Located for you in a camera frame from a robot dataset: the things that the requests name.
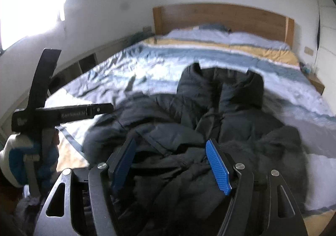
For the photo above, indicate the wall switch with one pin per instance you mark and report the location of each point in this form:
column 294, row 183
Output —
column 147, row 30

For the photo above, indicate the bright window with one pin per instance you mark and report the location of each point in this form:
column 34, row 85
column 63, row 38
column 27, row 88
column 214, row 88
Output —
column 23, row 10

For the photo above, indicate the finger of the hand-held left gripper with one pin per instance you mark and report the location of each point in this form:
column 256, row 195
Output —
column 101, row 109

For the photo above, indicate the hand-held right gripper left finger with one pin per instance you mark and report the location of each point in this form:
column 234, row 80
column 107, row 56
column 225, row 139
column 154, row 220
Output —
column 122, row 165

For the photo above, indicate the wooden headboard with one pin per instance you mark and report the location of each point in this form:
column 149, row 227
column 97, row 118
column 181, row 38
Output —
column 223, row 15

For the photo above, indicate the wooden nightstand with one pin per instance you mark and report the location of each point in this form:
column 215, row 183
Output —
column 316, row 82

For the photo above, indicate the small teal item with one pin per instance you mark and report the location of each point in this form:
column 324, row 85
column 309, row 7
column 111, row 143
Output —
column 307, row 68

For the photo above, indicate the person's left hand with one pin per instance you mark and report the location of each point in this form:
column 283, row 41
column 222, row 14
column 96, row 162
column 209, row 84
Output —
column 14, row 157

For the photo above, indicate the striped bedspread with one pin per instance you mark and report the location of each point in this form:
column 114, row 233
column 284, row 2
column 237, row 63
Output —
column 131, row 68

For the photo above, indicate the dark cloth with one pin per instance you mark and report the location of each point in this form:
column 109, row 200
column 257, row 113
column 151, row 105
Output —
column 29, row 207

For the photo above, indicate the wall socket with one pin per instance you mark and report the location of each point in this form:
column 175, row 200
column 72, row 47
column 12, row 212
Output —
column 309, row 50

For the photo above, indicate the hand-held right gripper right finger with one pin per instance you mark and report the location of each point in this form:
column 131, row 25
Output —
column 218, row 167

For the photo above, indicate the blue pillow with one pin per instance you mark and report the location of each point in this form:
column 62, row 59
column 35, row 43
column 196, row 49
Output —
column 212, row 27

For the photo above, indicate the black puffer jacket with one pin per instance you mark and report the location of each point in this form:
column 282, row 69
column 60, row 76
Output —
column 183, row 120

